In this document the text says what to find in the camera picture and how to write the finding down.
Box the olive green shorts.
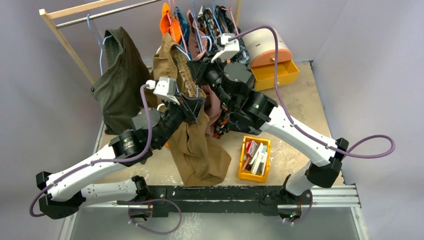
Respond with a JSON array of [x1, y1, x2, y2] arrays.
[[92, 27, 150, 135]]

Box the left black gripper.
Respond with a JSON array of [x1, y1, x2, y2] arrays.
[[155, 92, 206, 149]]

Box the yellow bin with items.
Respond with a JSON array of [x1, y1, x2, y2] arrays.
[[237, 136, 271, 183]]

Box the tan brown shorts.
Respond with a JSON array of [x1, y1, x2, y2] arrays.
[[150, 33, 231, 187]]

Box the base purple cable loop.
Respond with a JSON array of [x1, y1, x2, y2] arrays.
[[127, 198, 183, 236]]

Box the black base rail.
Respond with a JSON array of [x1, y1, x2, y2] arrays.
[[115, 184, 361, 220]]

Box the light blue wire hanger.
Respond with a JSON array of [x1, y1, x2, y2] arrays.
[[175, 35, 212, 97]]

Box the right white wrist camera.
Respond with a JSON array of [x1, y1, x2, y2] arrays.
[[211, 33, 240, 63]]

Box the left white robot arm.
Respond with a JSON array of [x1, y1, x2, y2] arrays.
[[32, 93, 205, 220]]

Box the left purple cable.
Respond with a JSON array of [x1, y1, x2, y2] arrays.
[[29, 84, 154, 218]]

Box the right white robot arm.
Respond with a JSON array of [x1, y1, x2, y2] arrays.
[[187, 60, 349, 204]]

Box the orange black patterned shorts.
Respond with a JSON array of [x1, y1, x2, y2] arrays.
[[197, 7, 228, 139]]

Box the cream orange drawer box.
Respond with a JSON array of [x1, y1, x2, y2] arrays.
[[242, 28, 299, 91]]

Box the blue patterned shorts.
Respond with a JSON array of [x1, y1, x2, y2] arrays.
[[174, 6, 190, 46]]

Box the pink shorts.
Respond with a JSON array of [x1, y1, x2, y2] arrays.
[[186, 9, 222, 136]]

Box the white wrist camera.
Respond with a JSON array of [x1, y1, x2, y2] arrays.
[[146, 76, 180, 105], [211, 33, 240, 63]]

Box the wooden clothes rack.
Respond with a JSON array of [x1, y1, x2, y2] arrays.
[[38, 0, 243, 86]]

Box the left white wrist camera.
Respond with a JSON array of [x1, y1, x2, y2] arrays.
[[146, 76, 180, 105]]

